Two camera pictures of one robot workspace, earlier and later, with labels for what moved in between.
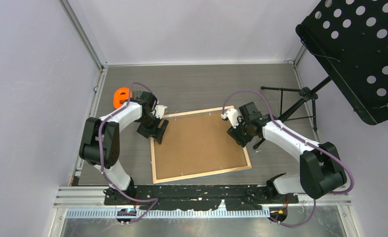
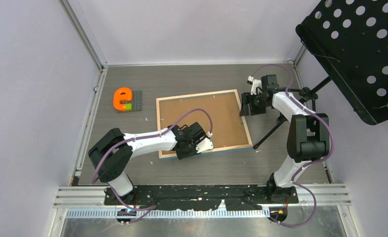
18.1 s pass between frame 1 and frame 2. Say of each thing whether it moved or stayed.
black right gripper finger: moved
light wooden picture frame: moved
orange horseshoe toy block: stayed
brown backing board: moved
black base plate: stayed
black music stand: stayed
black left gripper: moved
